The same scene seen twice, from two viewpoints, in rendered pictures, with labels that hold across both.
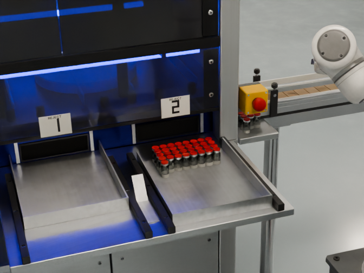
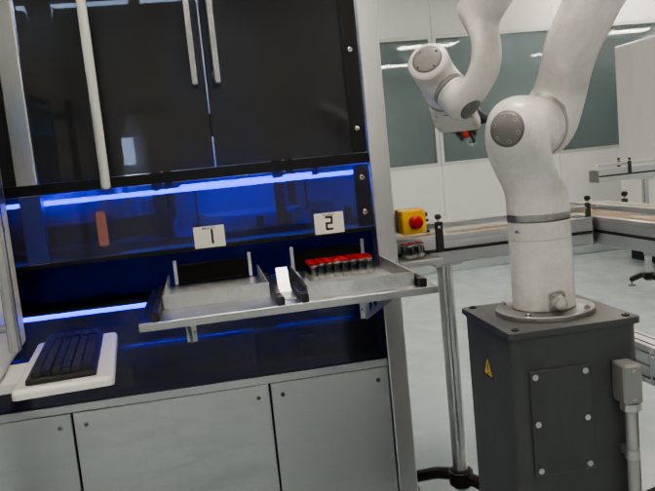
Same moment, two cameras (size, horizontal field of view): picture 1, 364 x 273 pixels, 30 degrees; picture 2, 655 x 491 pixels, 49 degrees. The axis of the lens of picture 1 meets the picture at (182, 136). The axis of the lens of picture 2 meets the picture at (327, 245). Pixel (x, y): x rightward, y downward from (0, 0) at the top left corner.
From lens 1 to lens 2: 71 cm
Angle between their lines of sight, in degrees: 21
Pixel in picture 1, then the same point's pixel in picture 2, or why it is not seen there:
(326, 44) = (420, 58)
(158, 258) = (323, 398)
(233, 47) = (383, 164)
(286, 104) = (453, 239)
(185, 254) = (353, 396)
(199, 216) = (335, 289)
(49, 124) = (203, 235)
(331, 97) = (502, 233)
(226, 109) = (383, 229)
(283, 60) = not seen: hidden behind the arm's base
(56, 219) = (195, 301)
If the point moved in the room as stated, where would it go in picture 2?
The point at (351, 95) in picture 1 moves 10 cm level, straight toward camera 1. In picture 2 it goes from (451, 106) to (439, 105)
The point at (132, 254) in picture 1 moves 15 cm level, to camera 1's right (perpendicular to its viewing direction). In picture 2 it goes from (294, 390) to (345, 388)
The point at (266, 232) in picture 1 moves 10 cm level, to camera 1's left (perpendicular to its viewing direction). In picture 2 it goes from (451, 395) to (421, 396)
